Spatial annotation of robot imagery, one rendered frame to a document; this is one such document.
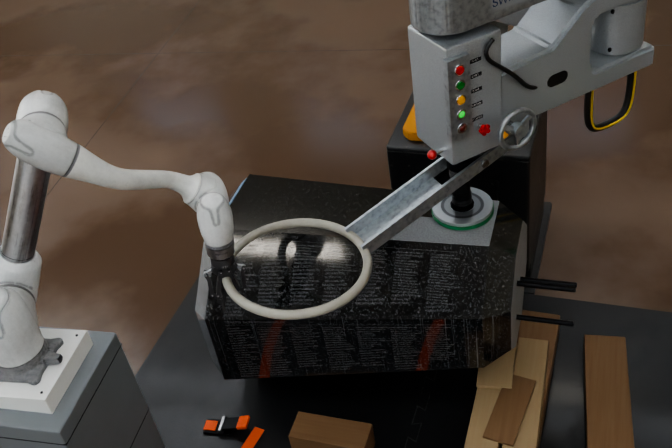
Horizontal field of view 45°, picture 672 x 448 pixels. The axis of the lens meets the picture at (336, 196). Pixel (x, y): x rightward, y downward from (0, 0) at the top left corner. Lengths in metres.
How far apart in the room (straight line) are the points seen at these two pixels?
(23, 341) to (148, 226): 2.04
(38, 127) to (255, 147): 2.77
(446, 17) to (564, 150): 2.37
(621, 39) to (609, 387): 1.31
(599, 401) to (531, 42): 1.39
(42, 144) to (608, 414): 2.19
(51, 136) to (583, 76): 1.68
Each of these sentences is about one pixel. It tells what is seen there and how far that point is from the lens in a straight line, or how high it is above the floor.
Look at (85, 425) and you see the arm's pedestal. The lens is 2.74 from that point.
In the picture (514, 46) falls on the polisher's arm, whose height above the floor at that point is 1.40.
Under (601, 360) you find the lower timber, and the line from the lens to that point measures 3.45.
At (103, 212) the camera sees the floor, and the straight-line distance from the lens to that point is 4.80.
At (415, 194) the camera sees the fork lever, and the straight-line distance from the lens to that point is 2.81.
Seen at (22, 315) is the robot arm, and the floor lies 1.07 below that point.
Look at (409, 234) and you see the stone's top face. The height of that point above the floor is 0.83.
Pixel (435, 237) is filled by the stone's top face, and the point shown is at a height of 0.83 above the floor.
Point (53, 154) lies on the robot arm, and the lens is 2.31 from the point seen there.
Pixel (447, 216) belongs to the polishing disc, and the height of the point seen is 0.85.
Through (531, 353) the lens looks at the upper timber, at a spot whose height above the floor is 0.20.
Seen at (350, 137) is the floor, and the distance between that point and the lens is 4.89.
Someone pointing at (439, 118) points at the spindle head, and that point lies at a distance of 2.60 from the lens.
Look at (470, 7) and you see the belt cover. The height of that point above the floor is 1.65.
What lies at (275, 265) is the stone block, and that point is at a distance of 2.96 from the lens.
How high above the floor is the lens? 2.68
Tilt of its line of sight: 37 degrees down
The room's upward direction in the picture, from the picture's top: 10 degrees counter-clockwise
